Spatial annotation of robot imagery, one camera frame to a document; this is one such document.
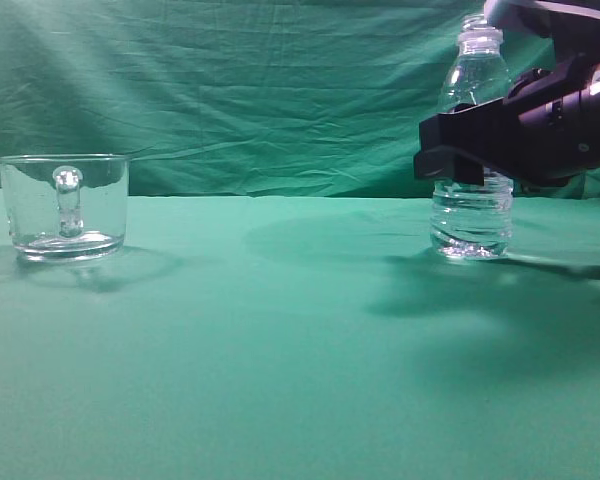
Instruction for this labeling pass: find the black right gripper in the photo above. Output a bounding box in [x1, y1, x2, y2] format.
[413, 54, 600, 187]

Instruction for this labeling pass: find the clear plastic water bottle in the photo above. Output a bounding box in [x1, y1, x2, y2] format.
[430, 13, 514, 259]

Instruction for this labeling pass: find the green backdrop cloth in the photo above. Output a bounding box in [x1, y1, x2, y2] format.
[0, 1, 482, 198]

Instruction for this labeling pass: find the green table cloth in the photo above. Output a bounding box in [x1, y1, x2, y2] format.
[0, 193, 600, 479]

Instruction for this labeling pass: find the clear glass mug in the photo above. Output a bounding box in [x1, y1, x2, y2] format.
[0, 154, 130, 262]

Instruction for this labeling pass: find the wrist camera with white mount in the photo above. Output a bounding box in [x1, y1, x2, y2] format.
[483, 0, 600, 38]

